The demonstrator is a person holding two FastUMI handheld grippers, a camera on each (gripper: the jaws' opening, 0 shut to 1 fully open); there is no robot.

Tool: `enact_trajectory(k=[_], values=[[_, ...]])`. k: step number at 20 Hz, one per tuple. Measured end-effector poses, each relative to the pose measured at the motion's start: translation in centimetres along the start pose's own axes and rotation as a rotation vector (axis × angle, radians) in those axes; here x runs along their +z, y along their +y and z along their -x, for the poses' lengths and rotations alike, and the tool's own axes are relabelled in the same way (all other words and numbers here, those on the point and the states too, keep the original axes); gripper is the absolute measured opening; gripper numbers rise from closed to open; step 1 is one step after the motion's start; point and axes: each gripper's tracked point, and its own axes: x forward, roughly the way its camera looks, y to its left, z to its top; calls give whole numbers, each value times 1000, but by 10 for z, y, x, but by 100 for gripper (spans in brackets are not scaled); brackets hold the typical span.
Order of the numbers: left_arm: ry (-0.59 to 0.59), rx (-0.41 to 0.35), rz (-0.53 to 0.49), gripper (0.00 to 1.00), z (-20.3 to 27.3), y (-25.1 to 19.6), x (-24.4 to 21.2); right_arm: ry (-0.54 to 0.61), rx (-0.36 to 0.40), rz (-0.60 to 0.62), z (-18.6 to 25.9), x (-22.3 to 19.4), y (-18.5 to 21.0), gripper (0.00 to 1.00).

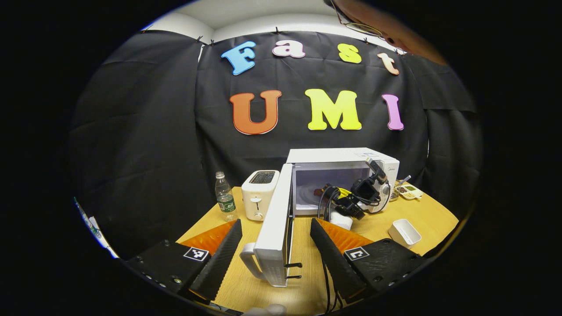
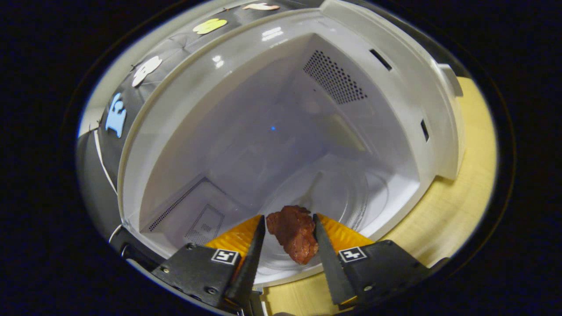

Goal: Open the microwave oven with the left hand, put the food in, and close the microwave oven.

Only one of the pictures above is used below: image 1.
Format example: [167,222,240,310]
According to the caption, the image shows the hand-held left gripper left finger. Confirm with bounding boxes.
[124,219,243,303]

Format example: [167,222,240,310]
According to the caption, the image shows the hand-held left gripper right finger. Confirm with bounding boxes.
[310,218,429,304]

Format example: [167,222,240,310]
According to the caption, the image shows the white microwave oven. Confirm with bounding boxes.
[239,147,401,288]

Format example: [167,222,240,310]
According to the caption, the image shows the white divided dish of beans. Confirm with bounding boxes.
[395,182,423,201]

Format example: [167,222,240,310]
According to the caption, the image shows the white rectangular dish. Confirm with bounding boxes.
[388,219,422,249]

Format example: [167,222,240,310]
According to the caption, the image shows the clear plastic water bottle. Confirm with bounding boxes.
[215,171,238,222]

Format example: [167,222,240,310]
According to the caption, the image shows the white toaster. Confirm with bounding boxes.
[241,170,281,221]

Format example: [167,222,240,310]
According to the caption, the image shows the black backdrop cloth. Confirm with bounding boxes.
[68,29,483,259]

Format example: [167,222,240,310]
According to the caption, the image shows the thin-framed eyeglasses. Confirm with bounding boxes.
[329,0,385,38]

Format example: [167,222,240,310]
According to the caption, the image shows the person's face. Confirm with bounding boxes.
[325,0,448,66]

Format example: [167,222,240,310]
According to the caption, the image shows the black cable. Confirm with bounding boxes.
[317,187,352,313]

